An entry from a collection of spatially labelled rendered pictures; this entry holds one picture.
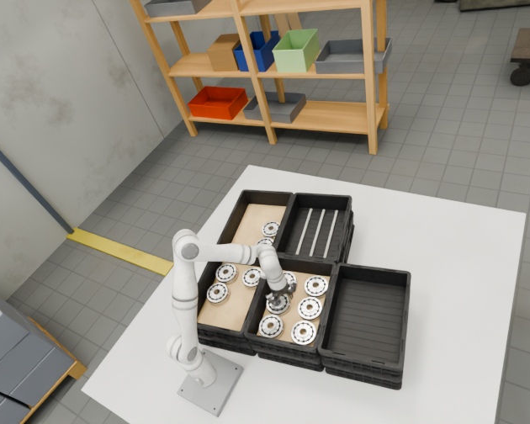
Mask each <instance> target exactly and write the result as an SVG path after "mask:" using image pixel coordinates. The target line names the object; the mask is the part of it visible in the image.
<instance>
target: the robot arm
mask: <svg viewBox="0 0 530 424"><path fill-rule="evenodd" d="M172 250H173V259H174V273H173V281H172V312H173V314H174V316H175V318H176V320H177V323H178V325H179V327H180V330H181V333H176V334H173V335H172V336H171V337H170V338H169V339H168V341H167V345H166V353H167V356H168V357H169V358H170V359H171V360H172V361H174V362H175V363H176V364H177V365H179V366H180V367H182V368H183V369H184V370H185V371H186V372H187V373H188V375H189V376H190V377H191V378H192V379H193V380H194V381H195V382H197V383H198V384H200V385H201V386H202V387H203V388H206V387H207V386H209V385H211V384H213V383H214V381H215V379H216V376H217V371H216V368H215V366H214V365H213V364H212V363H211V362H210V361H209V360H208V359H207V358H206V357H205V355H204V354H203V353H202V352H201V351H200V350H199V349H198V346H199V344H198V332H197V308H198V285H197V279H196V274H195V268H194V262H233V263H240V264H246V265H251V264H253V263H254V262H255V260H256V257H258V259H259V262H260V265H261V268H262V272H261V273H260V276H261V278H263V279H265V278H266V279H267V281H268V285H269V287H270V289H271V294H270V295H268V294H266V298H267V299H268V301H269V302H270V303H271V304H272V305H275V304H276V305H280V303H279V300H280V297H281V296H282V295H283V294H288V295H289V297H290V298H291V299H293V297H294V296H293V292H295V291H296V283H295V282H294V280H293V279H291V280H290V282H289V283H288V282H287V280H286V278H285V275H284V273H283V270H282V268H281V266H280V265H279V261H278V257H277V254H276V251H275V249H274V247H273V246H270V245H268V244H262V245H255V246H247V245H242V244H224V245H215V244H209V243H207V242H204V241H200V240H199V238H198V237H197V236H196V234H195V233H193V232H192V231H191V230H187V229H183V230H180V231H179V232H178V233H177V234H176V235H175V236H174V237H173V240H172ZM289 286H290V288H291V289H289ZM272 296H274V298H273V299H272Z"/></svg>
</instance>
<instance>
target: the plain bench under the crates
mask: <svg viewBox="0 0 530 424"><path fill-rule="evenodd" d="M243 189H253V190H268V191H283V192H292V193H294V194H295V193H327V194H342V195H351V196H352V211H353V213H354V217H353V224H354V225H355V228H354V232H353V236H352V244H351V247H350V252H349V256H348V260H347V263H350V264H357V265H364V266H371V267H378V268H391V269H398V270H405V271H409V272H410V273H411V296H410V305H409V315H408V324H407V334H406V344H405V361H404V371H403V379H402V388H401V389H400V390H392V389H388V388H385V387H380V386H377V385H373V384H366V383H363V382H359V381H356V380H351V379H345V378H342V377H337V376H334V375H330V374H327V373H326V371H325V368H324V370H323V371H322V372H316V371H313V370H309V369H305V368H299V367H295V366H291V365H288V364H284V363H277V362H274V361H270V360H266V359H262V358H259V357H258V355H256V356H254V357H252V356H248V355H245V354H241V353H237V352H231V351H227V350H223V349H219V348H216V347H209V346H205V345H202V344H199V346H198V349H199V350H200V351H201V352H202V350H203V348H205V349H207V350H209V351H211V352H213V353H215V354H217V355H219V356H221V357H223V358H226V359H228V360H230V361H232V362H233V363H236V364H238V365H240V366H242V367H243V368H244V370H243V372H242V374H241V377H240V378H239V379H238V381H237V383H236V386H235V388H234V389H233V391H232V392H231V395H230V397H229V399H228V401H227V402H226V404H225V406H224V408H223V410H222V412H221V413H220V416H219V417H216V416H214V415H212V414H210V413H209V412H207V411H205V410H204V409H202V408H200V407H198V406H197V405H195V404H193V403H192V402H190V401H188V400H186V399H184V398H183V397H182V396H180V395H178V394H177V392H178V389H179V388H180V386H181V384H182V383H183V381H184V380H185V378H186V376H187V375H188V373H187V372H186V371H185V370H184V369H183V368H182V367H180V366H179V365H177V364H176V363H175V362H174V361H172V360H171V359H170V358H169V357H168V356H167V353H166V345H167V341H168V339H169V338H170V337H171V336H172V335H173V334H176V333H181V330H180V327H179V325H178V323H177V320H176V318H175V316H174V314H173V312H172V281H173V273H174V266H173V267H172V269H171V270H170V272H169V273H168V274H167V276H166V277H165V278H164V279H163V280H162V282H161V283H160V285H159V286H158V287H157V289H156V290H155V292H154V293H153V294H152V296H151V297H150V298H149V299H148V301H147V302H146V304H145V305H144V306H143V308H142V309H141V310H140V312H139V313H138V315H137V316H136V317H135V319H134V320H133V321H132V322H131V323H130V325H129V326H128V328H127V329H126V330H125V332H124V333H123V335H122V336H121V337H120V339H119V340H118V341H117V342H116V343H115V345H114V347H113V348H112V349H111V351H110V352H109V354H108V355H107V356H106V358H105V359H104V360H103V361H102V362H101V364H100V365H99V366H98V368H97V369H96V371H95V372H94V373H93V375H92V376H91V378H90V379H89V380H88V382H87V383H86V384H85V385H84V386H83V388H82V389H81V391H83V392H84V393H85V394H87V395H89V396H90V397H92V398H93V399H95V400H96V401H97V402H99V403H100V404H102V405H104V406H105V407H107V408H108V409H109V410H111V411H112V412H113V413H115V414H116V415H118V416H120V417H121V418H123V419H124V420H126V421H127V422H128V423H130V424H494V422H495V416H496V406H497V401H498V394H499V389H500V383H501V373H502V368H503V362H504V357H505V350H506V340H507V334H508V329H509V323H510V318H511V308H512V301H513V296H514V290H515V285H516V279H517V269H518V263H519V257H520V251H521V246H522V236H523V230H524V225H525V219H526V214H524V213H519V212H514V211H510V210H504V209H496V208H491V207H485V206H481V205H476V204H466V203H462V202H457V201H452V200H447V199H438V198H433V197H428V196H423V195H418V194H413V193H404V192H400V191H394V190H389V189H385V188H376V187H370V186H366V185H361V184H356V183H347V182H342V181H337V180H332V179H327V178H318V177H313V176H308V175H304V174H298V173H293V172H285V171H279V170H274V169H270V168H265V167H256V166H251V165H249V166H248V167H247V168H246V170H245V171H244V173H243V174H242V175H241V176H240V177H239V179H238V180H237V181H236V183H235V184H234V186H233V187H232V188H231V190H230V191H229V193H228V194H227V195H226V196H225V197H224V199H223V200H222V201H221V203H220V205H219V206H218V207H217V209H216V210H215V212H214V213H213V214H212V215H211V216H210V218H209V219H208V220H207V222H206V223H205V224H204V226H203V227H202V229H201V230H200V231H199V233H198V234H197V237H198V238H199V240H200V241H204V242H207V243H209V244H215V245H216V243H217V241H218V239H219V237H220V234H221V232H222V231H223V229H224V227H225V224H226V222H227V220H228V219H229V216H230V214H231V211H232V210H233V208H234V206H235V204H236V201H237V200H238V198H239V195H240V193H241V191H242V190H243ZM198 343H199V340H198Z"/></svg>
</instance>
